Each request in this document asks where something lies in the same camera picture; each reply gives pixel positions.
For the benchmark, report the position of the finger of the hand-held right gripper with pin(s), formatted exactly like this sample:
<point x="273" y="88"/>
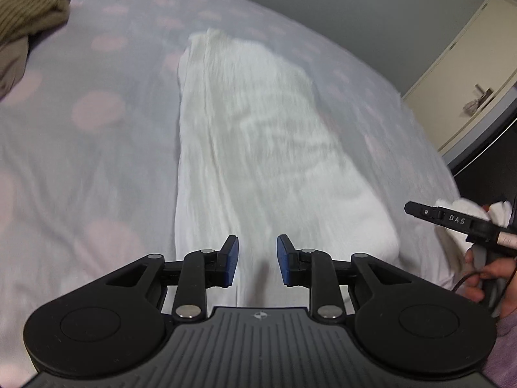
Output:
<point x="444" y="216"/>

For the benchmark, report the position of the grey tassel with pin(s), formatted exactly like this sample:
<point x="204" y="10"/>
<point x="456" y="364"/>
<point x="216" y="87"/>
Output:
<point x="470" y="107"/>

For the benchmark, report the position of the person's purple fleece pant leg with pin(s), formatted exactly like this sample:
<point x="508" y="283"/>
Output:
<point x="505" y="351"/>

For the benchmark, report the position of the person's right hand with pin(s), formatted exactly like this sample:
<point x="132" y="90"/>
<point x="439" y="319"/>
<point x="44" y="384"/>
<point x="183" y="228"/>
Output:
<point x="501" y="268"/>

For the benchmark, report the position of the cream cabinet door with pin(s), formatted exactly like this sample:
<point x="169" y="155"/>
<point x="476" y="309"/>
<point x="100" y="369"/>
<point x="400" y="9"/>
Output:
<point x="476" y="48"/>

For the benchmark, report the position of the brown striped garment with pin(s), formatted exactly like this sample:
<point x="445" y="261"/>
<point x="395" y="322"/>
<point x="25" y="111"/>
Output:
<point x="28" y="8"/>

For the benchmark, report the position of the beige garment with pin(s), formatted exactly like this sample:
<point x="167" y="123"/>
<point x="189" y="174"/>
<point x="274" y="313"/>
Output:
<point x="12" y="64"/>

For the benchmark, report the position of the small white cloth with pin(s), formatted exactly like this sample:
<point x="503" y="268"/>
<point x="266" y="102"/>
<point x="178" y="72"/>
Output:
<point x="456" y="206"/>

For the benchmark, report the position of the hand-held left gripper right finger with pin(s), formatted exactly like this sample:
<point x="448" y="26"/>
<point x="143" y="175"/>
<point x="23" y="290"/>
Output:
<point x="286" y="260"/>

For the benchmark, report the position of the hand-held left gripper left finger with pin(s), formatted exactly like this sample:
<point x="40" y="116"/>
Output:
<point x="230" y="260"/>

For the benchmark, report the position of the white crinkled garment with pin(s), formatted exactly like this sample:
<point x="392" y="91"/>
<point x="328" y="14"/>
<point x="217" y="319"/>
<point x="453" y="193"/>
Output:
<point x="262" y="129"/>

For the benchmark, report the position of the polka-dot bed sheet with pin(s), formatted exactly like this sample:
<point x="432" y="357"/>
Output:
<point x="101" y="149"/>

